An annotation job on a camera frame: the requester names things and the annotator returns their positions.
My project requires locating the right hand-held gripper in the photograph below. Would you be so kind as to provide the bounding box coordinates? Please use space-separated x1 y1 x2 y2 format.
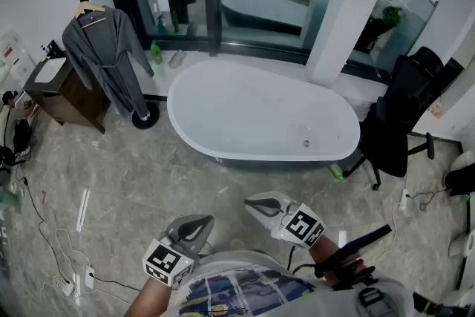
243 192 327 249

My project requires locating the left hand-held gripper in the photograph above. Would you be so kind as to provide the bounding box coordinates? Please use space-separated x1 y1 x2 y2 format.
142 214 215 287

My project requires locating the grey bathrobe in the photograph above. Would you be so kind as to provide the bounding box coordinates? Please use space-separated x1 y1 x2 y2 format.
61 4 155 119

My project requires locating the wooden clothes hanger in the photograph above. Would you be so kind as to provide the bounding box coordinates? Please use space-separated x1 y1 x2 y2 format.
74 0 107 30

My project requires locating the person's left forearm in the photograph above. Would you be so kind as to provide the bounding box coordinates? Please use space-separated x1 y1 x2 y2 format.
123 275 174 317

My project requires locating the person's right forearm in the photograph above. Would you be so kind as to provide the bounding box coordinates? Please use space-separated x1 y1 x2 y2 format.
307 233 349 272

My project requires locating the person's white printed shirt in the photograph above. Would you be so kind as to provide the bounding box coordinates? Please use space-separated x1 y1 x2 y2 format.
169 249 416 317

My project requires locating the white bathtub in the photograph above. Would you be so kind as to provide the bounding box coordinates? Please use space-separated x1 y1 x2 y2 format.
166 59 362 172

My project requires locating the black rod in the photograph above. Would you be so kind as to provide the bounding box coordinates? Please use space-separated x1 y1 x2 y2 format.
314 223 393 278

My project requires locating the white floor strip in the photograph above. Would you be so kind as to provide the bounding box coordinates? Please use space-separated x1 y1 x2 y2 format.
75 187 91 233

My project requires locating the black coat rack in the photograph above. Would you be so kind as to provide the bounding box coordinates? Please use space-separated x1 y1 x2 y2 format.
41 0 161 131

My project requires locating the black office chair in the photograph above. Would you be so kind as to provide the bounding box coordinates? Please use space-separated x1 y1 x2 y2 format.
342 45 465 192

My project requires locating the dark wooden vanity cabinet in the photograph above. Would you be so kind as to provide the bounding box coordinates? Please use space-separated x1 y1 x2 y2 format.
22 48 112 135

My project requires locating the green floor item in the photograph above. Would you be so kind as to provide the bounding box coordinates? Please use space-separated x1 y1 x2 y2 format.
0 184 26 213

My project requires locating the white sink basin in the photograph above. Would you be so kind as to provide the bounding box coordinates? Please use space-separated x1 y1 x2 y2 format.
33 56 68 84

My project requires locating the black faucet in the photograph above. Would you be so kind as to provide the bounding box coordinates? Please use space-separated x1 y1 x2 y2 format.
45 39 66 59

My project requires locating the white appliance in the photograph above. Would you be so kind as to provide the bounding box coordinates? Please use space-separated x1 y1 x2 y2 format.
0 28 31 87

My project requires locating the short black socket cable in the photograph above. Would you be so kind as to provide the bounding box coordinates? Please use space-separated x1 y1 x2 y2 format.
90 272 145 293

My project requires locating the black harness mount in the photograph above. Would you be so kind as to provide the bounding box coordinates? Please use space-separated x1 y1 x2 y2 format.
314 258 376 291

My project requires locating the white floor cable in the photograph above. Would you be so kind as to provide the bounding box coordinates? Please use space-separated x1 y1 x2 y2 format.
39 227 92 296

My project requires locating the grey strap buckle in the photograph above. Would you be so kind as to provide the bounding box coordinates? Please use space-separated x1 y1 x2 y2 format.
357 286 390 317

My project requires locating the long black floor cable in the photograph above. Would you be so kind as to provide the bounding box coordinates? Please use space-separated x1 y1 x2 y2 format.
13 158 72 284

